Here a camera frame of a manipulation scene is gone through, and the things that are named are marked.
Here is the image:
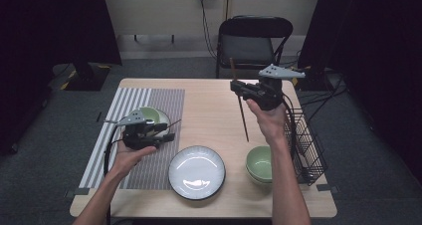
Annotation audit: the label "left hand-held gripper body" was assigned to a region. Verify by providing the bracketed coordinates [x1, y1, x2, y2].
[104, 109, 157, 151]

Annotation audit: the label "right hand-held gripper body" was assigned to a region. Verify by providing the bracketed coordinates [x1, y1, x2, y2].
[255, 64, 307, 112]

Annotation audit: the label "white plate with dark rim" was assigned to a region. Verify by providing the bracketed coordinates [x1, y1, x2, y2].
[130, 108, 172, 143]
[167, 145, 227, 201]

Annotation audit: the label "green bowl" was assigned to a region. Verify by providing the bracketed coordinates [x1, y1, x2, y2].
[247, 171, 272, 187]
[137, 106, 167, 138]
[245, 145, 274, 181]

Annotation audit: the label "black wire cutlery basket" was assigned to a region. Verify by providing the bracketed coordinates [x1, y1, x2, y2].
[285, 108, 328, 188]

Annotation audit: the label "person's left hand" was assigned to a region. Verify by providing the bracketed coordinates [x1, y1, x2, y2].
[112, 140, 158, 181]

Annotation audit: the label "person's right hand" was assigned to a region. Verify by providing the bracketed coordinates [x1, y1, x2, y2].
[246, 98, 290, 146]

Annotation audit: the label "grey striped placemat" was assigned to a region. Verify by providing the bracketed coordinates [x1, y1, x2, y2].
[79, 87, 186, 190]

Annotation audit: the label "black folding chair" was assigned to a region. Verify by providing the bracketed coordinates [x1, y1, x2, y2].
[215, 15, 295, 80]

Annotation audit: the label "black stand base with striped tape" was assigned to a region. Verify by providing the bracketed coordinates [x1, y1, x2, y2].
[49, 62, 112, 93]
[288, 65, 332, 92]

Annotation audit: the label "grey tape strip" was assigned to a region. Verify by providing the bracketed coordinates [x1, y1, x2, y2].
[64, 187, 91, 198]
[316, 183, 340, 194]

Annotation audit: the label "black curtain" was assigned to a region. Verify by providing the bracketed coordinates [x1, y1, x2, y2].
[0, 0, 122, 154]
[297, 0, 422, 186]

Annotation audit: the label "left hand-held gripper black cable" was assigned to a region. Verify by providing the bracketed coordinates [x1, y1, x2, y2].
[103, 126, 129, 225]

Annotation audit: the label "hand-held gripper black cable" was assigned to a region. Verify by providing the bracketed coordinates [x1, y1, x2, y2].
[280, 92, 300, 173]
[103, 126, 129, 225]

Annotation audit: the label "right hand-held gripper black cable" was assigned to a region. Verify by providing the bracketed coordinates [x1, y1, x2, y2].
[280, 92, 300, 173]

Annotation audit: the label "black floor cables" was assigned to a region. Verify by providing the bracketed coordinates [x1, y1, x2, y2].
[298, 72, 349, 121]

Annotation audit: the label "black power cable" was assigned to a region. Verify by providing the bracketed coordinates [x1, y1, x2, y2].
[198, 0, 218, 60]

